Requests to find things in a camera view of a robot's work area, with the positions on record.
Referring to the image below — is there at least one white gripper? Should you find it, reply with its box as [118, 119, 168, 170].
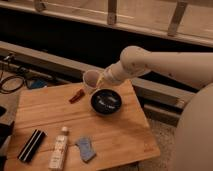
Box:
[97, 63, 126, 87]

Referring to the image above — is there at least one white ceramic cup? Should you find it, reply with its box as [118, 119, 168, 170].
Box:
[82, 70, 100, 94]

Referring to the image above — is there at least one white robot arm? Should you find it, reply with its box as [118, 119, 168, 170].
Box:
[102, 46, 213, 171]

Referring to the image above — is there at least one black ceramic bowl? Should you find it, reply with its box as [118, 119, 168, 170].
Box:
[90, 89, 122, 115]

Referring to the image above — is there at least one wooden table board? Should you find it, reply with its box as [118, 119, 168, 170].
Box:
[4, 81, 160, 171]

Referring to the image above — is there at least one blue sponge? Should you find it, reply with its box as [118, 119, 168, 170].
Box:
[75, 137, 96, 163]

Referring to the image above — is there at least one blue object on floor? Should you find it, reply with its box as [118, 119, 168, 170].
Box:
[29, 79, 47, 89]

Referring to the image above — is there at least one white tube bottle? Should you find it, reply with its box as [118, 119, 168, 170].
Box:
[49, 127, 69, 171]

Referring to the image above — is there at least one black white striped box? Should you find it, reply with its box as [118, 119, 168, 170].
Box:
[18, 130, 46, 163]

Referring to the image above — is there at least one black box at left edge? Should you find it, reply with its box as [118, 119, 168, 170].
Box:
[0, 122, 14, 148]

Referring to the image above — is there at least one black cable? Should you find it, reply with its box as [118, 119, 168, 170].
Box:
[0, 59, 26, 95]

